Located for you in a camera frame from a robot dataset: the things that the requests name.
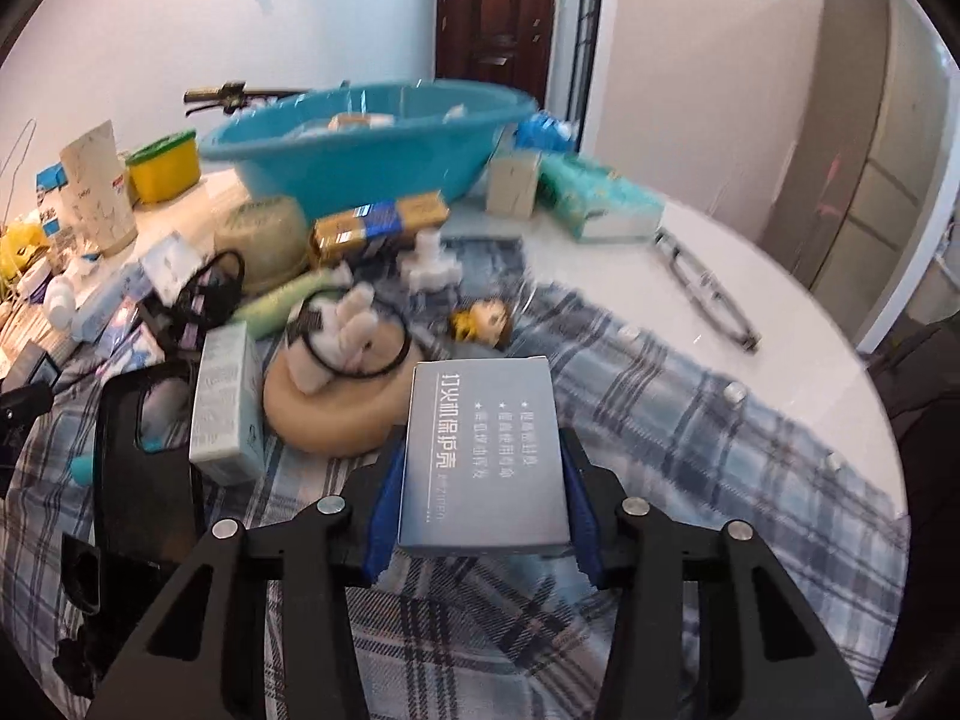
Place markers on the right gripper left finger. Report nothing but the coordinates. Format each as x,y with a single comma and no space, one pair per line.
199,651

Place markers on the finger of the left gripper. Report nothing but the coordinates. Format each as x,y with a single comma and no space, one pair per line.
23,405

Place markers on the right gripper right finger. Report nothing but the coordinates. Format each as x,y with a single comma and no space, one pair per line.
709,625

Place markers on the grey lighter case box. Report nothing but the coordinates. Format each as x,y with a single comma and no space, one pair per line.
483,469

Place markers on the black phone case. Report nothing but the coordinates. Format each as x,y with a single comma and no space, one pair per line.
146,504

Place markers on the white green tall box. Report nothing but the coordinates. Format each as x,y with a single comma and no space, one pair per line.
226,435

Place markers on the beige Debo tube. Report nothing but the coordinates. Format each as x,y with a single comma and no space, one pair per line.
97,190

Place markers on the blue white bag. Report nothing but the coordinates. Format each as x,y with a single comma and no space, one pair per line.
50,186

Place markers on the plaid shirt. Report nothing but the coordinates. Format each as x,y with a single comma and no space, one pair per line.
526,636

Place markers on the green tube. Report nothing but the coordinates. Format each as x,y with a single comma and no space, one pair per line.
269,313

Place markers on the yellow container green lid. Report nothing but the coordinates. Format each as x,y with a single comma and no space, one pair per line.
164,169

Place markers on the beige round sponge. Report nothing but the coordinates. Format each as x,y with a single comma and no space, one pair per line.
346,417

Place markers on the black hair band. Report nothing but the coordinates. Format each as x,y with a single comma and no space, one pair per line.
386,313

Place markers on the round beige tin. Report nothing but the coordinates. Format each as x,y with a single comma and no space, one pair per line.
272,237

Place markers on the pink plush toy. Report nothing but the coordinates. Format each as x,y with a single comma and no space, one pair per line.
326,337

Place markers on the black eyeglasses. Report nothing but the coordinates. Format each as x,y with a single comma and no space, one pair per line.
706,293

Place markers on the gold blue tube box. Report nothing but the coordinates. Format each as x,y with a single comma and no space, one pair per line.
365,229

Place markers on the white small bottle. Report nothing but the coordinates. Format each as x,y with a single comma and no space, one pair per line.
429,267

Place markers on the blue plastic basin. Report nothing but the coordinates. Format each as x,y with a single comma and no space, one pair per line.
339,148

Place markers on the gold refrigerator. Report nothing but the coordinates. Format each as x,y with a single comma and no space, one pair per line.
865,157

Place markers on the green tissue pack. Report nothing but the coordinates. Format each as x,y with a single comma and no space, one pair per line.
595,203

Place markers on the small white box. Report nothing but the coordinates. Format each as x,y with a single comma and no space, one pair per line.
513,176

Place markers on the blue plastic bag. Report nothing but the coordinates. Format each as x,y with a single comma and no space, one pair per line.
543,132

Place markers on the brown entrance door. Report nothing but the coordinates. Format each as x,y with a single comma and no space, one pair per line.
505,42

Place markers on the anime figurine keychain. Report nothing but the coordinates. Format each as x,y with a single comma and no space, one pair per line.
486,321

